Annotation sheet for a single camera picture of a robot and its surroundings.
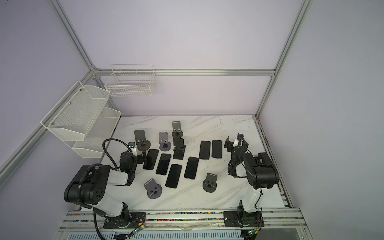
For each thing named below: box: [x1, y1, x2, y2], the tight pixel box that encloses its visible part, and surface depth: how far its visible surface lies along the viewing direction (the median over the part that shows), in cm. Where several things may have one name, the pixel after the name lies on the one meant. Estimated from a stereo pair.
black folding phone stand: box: [172, 138, 186, 160], surface depth 97 cm
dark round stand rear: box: [172, 121, 183, 139], surface depth 106 cm
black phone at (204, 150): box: [199, 140, 211, 160], surface depth 103 cm
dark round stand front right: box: [202, 172, 218, 193], surface depth 82 cm
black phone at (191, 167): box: [184, 156, 199, 180], surface depth 94 cm
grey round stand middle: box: [159, 131, 172, 152], surface depth 100 cm
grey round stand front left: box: [143, 178, 163, 199], surface depth 79 cm
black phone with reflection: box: [155, 153, 171, 175], surface depth 95 cm
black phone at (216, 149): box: [211, 139, 223, 159], surface depth 103 cm
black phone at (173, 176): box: [165, 163, 182, 189], surface depth 90 cm
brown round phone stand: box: [134, 129, 151, 152], surface depth 100 cm
